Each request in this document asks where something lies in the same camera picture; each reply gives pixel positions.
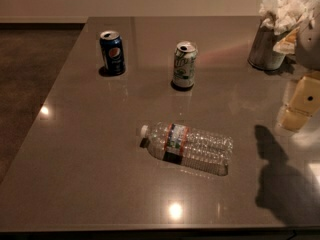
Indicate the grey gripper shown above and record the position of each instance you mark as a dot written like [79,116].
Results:
[310,49]

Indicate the clear plastic water bottle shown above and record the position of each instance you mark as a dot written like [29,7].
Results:
[188,147]

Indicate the white green soda can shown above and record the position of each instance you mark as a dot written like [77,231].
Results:
[184,65]

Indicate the blue pepsi can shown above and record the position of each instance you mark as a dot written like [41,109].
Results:
[112,52]

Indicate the metal napkin holder cup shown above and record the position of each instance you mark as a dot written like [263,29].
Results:
[262,56]

